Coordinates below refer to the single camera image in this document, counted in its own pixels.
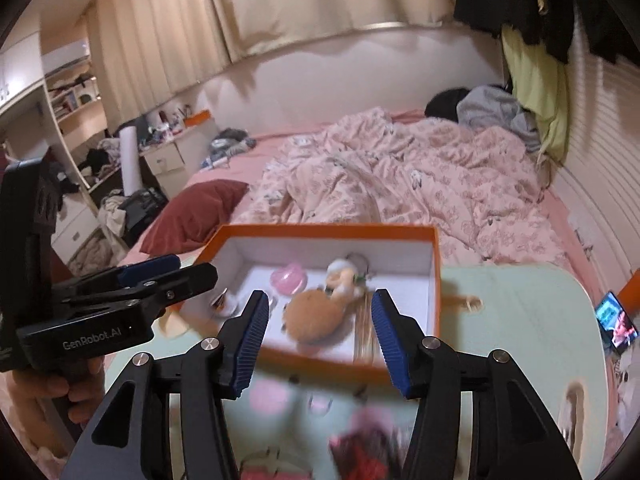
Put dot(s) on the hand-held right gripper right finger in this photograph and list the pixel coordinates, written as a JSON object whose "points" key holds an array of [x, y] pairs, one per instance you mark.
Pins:
{"points": [[392, 345]]}

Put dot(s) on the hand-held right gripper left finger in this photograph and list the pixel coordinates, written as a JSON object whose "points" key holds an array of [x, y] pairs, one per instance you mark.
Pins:
{"points": [[247, 345]]}

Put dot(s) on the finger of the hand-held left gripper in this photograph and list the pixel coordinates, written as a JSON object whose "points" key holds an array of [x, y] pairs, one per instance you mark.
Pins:
{"points": [[190, 280], [147, 267]]}

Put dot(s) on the amber glass tube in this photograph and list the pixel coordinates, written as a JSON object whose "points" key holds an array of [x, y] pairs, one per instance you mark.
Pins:
{"points": [[365, 330]]}

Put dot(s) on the brown round plush toy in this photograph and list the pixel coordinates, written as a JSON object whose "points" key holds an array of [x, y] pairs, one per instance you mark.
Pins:
{"points": [[312, 317]]}

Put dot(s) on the orange cardboard box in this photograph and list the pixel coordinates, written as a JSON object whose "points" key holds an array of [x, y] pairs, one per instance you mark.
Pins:
{"points": [[434, 285]]}

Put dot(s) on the pink pacifier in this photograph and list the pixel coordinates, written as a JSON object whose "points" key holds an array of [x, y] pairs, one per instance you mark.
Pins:
{"points": [[287, 280]]}

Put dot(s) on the grey tile with red character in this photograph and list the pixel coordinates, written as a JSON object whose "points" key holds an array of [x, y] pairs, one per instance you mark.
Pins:
{"points": [[357, 440]]}

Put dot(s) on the person's left hand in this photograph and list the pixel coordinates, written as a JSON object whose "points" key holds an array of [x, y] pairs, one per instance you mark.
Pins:
{"points": [[37, 392]]}

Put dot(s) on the black bag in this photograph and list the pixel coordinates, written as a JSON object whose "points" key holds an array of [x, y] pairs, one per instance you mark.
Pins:
{"points": [[142, 210]]}

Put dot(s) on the white crumpled cloth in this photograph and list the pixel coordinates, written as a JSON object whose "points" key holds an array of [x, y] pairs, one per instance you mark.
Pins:
{"points": [[112, 217]]}

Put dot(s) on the dark red pillow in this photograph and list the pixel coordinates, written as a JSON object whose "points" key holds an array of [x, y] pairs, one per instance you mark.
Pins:
{"points": [[195, 215]]}

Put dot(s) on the white paper roll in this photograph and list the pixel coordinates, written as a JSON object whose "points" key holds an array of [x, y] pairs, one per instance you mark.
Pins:
{"points": [[131, 160]]}

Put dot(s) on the white nightstand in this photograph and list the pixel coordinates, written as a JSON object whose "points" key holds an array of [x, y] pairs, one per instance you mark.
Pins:
{"points": [[167, 157]]}

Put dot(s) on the white shelving unit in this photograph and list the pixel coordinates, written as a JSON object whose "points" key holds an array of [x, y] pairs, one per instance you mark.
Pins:
{"points": [[60, 110]]}

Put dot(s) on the blue-grey clothes pile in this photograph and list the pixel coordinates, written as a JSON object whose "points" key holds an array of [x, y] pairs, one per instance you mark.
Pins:
{"points": [[227, 147]]}

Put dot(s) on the small orange box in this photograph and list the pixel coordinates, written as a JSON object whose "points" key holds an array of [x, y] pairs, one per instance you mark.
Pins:
{"points": [[197, 117]]}

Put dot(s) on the pink floral duvet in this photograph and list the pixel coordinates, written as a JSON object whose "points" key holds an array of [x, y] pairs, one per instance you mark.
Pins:
{"points": [[400, 175]]}

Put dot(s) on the phone with lit screen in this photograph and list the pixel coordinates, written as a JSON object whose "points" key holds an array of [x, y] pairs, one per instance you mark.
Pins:
{"points": [[617, 325]]}

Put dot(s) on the white padded headboard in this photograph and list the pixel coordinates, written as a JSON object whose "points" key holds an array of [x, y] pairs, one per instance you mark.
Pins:
{"points": [[325, 80]]}

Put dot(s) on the orange box lid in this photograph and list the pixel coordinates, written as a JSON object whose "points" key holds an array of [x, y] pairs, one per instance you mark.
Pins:
{"points": [[629, 292]]}

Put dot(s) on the black garment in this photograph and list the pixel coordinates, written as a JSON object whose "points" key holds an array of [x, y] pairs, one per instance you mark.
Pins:
{"points": [[445, 105]]}

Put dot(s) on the grey garment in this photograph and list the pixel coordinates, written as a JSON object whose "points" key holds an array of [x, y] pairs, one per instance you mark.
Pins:
{"points": [[495, 112]]}

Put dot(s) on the white slatted panel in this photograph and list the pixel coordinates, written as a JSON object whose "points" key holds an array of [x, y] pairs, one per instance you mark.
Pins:
{"points": [[595, 160]]}

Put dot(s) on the beige curtain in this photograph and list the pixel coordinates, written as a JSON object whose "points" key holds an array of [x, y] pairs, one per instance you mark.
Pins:
{"points": [[250, 10]]}

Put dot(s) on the yellow-green hanging garment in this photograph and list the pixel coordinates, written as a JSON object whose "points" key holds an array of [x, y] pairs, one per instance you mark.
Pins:
{"points": [[535, 95]]}

